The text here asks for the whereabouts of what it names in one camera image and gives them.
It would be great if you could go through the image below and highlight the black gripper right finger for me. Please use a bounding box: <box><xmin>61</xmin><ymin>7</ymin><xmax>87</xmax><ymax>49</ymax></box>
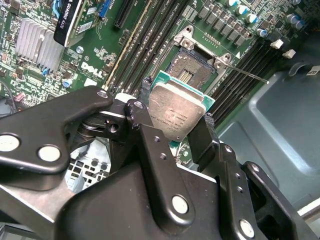
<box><xmin>186</xmin><ymin>112</ymin><xmax>320</xmax><ymax>240</ymax></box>

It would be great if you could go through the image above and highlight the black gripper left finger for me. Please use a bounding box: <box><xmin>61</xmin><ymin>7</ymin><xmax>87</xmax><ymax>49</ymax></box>
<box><xmin>0</xmin><ymin>77</ymin><xmax>197</xmax><ymax>229</ymax></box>

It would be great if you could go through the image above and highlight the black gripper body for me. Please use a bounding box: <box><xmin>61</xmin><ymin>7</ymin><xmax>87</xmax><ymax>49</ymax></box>
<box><xmin>53</xmin><ymin>162</ymin><xmax>227</xmax><ymax>240</ymax></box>

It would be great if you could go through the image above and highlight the silver CPU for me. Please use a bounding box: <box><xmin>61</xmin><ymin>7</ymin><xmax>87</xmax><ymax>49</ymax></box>
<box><xmin>148</xmin><ymin>69</ymin><xmax>216</xmax><ymax>143</ymax></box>

